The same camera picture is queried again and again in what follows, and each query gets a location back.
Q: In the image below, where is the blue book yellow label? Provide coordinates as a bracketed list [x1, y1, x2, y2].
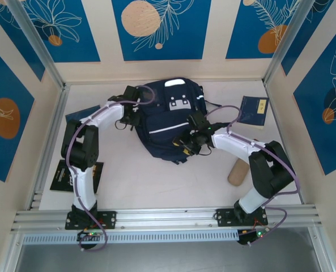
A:
[65, 109, 96, 125]
[235, 95, 270, 131]

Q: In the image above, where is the aluminium frame post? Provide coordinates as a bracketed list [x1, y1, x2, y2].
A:
[6, 0, 69, 91]
[262, 0, 335, 86]

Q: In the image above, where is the black book gold print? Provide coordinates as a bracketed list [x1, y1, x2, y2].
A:
[49, 159, 105, 196]

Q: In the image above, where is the wooden cylinder block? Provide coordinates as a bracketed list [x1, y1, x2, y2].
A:
[227, 159, 250, 187]

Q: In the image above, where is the navy blue backpack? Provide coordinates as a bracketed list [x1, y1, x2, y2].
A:
[119, 76, 231, 165]

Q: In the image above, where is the aluminium side rail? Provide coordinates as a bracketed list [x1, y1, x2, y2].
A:
[262, 80, 306, 205]
[28, 83, 70, 210]

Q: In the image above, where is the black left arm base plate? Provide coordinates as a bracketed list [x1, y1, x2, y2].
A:
[65, 210, 117, 230]

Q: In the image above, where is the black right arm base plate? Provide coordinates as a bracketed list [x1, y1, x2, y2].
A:
[215, 207, 269, 227]

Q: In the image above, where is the small circuit board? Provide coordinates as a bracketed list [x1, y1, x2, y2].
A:
[237, 228, 270, 247]
[76, 229, 102, 242]

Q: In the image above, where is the blue floral wall panel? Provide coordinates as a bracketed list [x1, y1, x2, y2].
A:
[226, 0, 301, 60]
[112, 0, 212, 62]
[280, 0, 336, 77]
[22, 0, 101, 63]
[0, 40, 36, 182]
[0, 0, 46, 82]
[293, 27, 336, 176]

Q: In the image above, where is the aluminium mounting rail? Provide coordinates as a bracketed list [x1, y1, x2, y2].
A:
[10, 205, 324, 233]

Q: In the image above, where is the grey metal shelf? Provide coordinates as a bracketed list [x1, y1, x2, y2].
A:
[14, 243, 324, 272]

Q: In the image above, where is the grey slotted cable duct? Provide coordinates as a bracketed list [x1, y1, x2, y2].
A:
[23, 229, 239, 245]

